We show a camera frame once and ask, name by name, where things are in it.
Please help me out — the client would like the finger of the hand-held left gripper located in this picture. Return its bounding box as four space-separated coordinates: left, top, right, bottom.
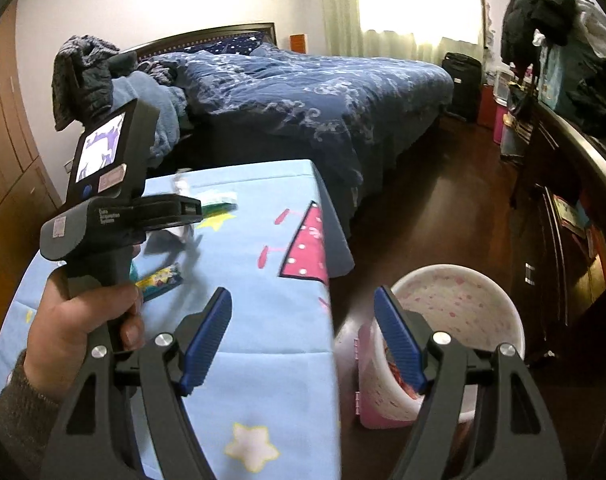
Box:
133 194 204 235

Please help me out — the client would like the red storage box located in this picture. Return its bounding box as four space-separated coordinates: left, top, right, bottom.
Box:
478 82 496 128

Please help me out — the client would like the person's left forearm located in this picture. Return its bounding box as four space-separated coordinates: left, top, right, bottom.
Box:
0 352 58 480

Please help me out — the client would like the black padded jacket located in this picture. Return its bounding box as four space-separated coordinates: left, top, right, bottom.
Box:
78 52 138 128

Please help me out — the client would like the person's left hand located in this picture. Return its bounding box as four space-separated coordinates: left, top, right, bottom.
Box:
23 242 146 403

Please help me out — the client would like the black suitcase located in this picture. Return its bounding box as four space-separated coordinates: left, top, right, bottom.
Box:
442 51 484 122

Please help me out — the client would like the dark hanging coat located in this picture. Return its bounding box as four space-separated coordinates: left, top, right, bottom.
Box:
500 0 579 68

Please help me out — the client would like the blue star-print tablecloth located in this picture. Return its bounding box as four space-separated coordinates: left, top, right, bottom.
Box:
0 159 355 480

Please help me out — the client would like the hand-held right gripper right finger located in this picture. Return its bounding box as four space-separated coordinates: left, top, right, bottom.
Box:
373 285 569 480

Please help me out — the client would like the blue patterned duvet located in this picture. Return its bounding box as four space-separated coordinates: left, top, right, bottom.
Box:
175 42 456 221

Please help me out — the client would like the colourful snack wrapper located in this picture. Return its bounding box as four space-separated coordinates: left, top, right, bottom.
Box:
133 264 185 303

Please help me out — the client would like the pale green curtain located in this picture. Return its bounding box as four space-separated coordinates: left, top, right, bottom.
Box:
318 0 484 61

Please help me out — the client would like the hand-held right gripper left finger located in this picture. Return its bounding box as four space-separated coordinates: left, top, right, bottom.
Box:
40 287 233 480

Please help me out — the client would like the dark wooden bed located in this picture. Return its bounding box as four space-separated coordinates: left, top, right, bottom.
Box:
118 22 456 241

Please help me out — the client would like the dark wooden dresser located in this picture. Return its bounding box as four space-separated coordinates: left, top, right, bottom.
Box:
508 85 606 386

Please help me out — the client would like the grey knit garment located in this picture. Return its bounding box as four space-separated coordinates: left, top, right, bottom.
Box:
51 35 121 131

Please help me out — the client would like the green white packet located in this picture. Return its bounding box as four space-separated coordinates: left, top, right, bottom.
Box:
195 191 240 212

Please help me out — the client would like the white plastic container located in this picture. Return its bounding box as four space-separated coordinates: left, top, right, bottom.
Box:
493 67 514 98

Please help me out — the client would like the light blue fleece blanket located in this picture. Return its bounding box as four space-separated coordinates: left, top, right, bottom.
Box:
110 70 189 168

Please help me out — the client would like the pink plastic container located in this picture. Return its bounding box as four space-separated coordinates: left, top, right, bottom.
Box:
354 321 384 430

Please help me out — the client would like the star-print blue pillow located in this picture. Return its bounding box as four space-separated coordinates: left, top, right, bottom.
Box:
193 32 265 56

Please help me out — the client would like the white pink-dotted waste bin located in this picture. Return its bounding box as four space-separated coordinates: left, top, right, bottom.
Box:
368 263 526 423

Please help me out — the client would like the wooden wardrobe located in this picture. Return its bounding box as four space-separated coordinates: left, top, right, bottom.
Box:
0 10 64 361

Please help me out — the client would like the pink storage bin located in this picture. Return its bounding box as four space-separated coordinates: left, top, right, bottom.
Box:
492 94 508 147

